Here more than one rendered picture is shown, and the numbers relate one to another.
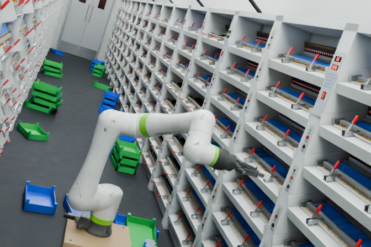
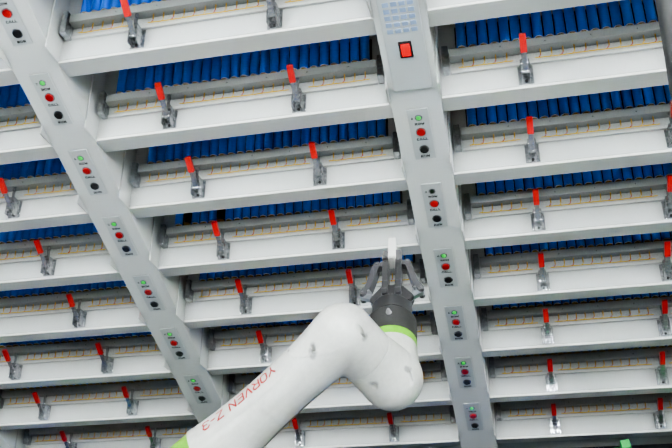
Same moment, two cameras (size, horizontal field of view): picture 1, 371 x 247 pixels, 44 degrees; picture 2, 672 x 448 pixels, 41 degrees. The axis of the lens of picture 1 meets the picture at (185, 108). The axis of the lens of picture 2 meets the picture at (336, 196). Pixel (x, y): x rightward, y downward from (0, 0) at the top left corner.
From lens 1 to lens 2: 1.74 m
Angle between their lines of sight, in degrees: 60
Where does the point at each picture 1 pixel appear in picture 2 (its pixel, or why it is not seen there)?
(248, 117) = (125, 194)
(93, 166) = not seen: outside the picture
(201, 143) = (407, 361)
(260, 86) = (92, 125)
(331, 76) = (398, 7)
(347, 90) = (473, 10)
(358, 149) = (590, 83)
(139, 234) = not seen: outside the picture
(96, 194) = not seen: outside the picture
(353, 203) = (635, 151)
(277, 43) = (39, 12)
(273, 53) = (53, 43)
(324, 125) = (444, 89)
